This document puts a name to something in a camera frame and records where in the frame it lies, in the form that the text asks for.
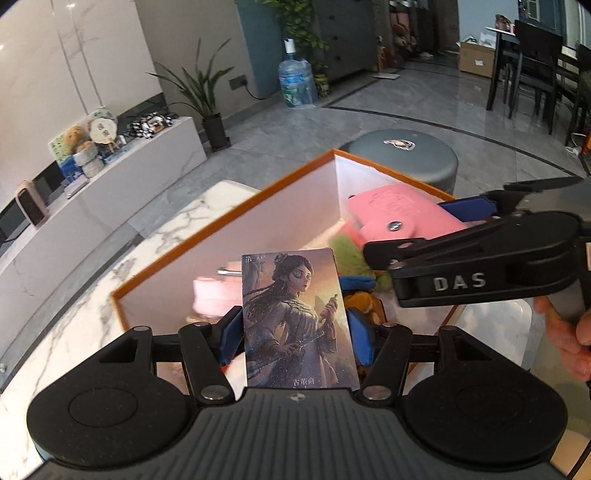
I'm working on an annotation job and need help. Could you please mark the black dining chair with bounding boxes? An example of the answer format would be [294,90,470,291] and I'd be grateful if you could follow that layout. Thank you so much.
[549,44,591,154]
[487,18,566,136]

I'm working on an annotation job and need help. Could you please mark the white woven basket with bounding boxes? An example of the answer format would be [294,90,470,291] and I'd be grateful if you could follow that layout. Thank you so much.
[74,150,105,179]

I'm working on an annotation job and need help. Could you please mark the potted plant black pot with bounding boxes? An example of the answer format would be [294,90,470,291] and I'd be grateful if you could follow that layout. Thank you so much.
[148,39,232,151]

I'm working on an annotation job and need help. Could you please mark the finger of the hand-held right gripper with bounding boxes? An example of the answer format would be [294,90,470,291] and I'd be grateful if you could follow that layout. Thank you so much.
[438,188,528,228]
[362,233,468,273]

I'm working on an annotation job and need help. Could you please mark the brown bear plush blue hat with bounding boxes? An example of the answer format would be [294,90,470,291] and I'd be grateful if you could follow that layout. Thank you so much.
[341,273,385,326]

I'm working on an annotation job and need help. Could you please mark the blue water bottle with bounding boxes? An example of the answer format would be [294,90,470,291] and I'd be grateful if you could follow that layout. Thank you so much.
[277,37,319,109]

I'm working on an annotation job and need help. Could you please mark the illustrated character card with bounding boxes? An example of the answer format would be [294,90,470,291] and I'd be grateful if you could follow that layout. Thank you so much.
[241,248,361,391]

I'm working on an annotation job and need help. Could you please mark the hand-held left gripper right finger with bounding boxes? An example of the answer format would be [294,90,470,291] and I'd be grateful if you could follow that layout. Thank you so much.
[346,305,502,402]

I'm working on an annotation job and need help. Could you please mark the black and white toys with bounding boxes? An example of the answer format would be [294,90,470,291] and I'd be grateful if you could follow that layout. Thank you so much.
[124,111,179,139]

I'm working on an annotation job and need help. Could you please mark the orange storage box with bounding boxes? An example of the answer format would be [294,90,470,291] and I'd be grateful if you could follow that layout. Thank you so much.
[111,148,467,377]

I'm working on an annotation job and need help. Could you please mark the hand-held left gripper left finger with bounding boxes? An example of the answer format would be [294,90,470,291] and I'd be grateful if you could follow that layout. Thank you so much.
[97,305,245,403]

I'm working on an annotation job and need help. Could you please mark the black power cable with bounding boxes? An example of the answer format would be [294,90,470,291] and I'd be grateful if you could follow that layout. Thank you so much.
[244,84,280,100]

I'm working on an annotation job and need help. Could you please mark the green plush toy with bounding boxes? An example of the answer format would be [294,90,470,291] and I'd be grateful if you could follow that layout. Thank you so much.
[329,233,389,278]

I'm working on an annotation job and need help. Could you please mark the tall leafy climbing plant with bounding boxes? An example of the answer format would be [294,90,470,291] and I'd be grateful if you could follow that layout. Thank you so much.
[261,0,333,97]

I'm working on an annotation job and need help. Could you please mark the cardboard box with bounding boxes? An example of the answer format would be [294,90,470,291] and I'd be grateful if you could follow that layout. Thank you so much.
[457,41,497,78]

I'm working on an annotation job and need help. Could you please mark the grey round ottoman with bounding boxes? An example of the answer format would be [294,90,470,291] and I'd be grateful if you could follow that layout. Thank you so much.
[339,129,460,200]

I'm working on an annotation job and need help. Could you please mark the pink snap pouch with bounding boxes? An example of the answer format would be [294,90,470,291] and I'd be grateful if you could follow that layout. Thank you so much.
[346,184,469,243]

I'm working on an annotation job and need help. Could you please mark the black set-top box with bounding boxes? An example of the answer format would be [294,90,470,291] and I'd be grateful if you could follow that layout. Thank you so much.
[34,159,65,204]

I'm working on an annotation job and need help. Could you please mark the white marble TV cabinet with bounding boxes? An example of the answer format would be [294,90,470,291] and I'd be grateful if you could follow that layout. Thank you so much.
[0,115,208,324]

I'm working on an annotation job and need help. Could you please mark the dark grey drawer cabinet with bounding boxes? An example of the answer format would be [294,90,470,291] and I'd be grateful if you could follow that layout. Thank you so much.
[318,0,377,85]

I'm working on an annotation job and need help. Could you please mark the person's right hand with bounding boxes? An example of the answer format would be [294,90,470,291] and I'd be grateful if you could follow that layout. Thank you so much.
[533,295,591,381]

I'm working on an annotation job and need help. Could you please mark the black television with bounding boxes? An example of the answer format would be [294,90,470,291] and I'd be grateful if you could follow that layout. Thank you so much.
[0,202,23,247]

